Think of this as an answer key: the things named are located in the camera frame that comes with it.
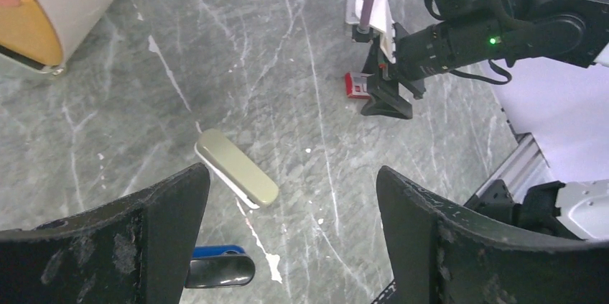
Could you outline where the beige olive stapler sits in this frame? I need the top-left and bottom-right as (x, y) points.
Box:
(194, 129), (279, 209)

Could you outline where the aluminium frame rail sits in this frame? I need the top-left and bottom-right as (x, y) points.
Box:
(465, 134), (556, 210)

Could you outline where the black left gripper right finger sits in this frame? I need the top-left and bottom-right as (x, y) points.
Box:
(376, 166), (608, 303)

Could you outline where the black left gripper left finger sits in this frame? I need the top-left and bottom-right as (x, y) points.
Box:
(1, 163), (210, 303)

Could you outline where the red staple box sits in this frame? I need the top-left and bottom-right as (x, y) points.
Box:
(344, 72), (371, 100)

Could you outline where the blue black stapler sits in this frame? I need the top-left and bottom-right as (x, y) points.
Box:
(185, 244), (256, 289)

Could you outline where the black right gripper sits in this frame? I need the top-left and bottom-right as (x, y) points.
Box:
(361, 23), (427, 119)

